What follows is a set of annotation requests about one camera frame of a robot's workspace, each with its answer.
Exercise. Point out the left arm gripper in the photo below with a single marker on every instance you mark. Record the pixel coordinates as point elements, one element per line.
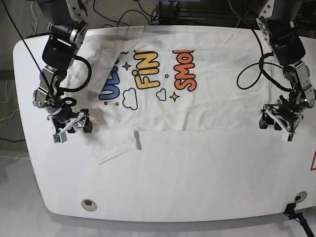
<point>280,117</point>

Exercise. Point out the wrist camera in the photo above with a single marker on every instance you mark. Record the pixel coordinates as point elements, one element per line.
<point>287,136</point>
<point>60,137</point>

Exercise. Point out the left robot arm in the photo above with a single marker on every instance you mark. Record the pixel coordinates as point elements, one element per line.
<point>276,20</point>

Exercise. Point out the black equipment frame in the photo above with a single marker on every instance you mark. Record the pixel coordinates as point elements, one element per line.
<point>167,11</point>

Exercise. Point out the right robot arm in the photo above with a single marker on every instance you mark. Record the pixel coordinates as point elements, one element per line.
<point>67,29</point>

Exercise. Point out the red warning sticker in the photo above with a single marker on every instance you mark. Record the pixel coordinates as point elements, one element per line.
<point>313,165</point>

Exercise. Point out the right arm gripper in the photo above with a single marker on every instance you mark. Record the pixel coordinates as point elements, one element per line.
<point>65,120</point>

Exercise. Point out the white printed T-shirt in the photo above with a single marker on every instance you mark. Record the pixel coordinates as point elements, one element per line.
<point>173,85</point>

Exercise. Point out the left table grommet hole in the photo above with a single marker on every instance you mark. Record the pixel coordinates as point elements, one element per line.
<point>89,205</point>

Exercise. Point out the black clamp with cable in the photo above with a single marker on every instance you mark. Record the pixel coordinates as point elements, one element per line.
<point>298,216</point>

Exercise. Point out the right metal table grommet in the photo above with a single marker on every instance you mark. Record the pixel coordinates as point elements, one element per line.
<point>300,197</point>

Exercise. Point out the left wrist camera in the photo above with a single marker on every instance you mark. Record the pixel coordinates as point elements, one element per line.
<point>287,136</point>

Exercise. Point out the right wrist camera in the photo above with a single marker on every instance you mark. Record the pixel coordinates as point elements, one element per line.
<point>60,137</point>

